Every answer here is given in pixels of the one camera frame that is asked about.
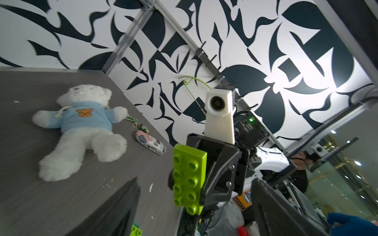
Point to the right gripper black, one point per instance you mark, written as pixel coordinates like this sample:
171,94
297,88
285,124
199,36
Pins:
226,168

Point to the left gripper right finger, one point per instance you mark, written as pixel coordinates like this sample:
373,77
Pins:
275,216

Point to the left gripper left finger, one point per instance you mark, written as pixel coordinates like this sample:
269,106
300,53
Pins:
115,217

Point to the small lime lego brick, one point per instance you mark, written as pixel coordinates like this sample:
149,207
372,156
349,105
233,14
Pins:
135,230

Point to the long lime lego brick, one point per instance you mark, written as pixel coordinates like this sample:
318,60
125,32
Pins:
189,174

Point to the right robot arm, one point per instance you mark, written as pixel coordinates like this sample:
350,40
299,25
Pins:
265,163

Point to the person in background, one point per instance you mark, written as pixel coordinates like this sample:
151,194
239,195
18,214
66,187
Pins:
301,161

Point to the blue gloved hand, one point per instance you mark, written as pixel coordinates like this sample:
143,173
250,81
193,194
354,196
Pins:
347,225

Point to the white teddy bear blue shirt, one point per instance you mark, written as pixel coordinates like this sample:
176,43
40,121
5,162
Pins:
85,121

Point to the green plastic hanger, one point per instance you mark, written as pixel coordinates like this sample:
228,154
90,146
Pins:
191,84

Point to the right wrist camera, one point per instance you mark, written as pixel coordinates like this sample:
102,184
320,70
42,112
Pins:
219,106

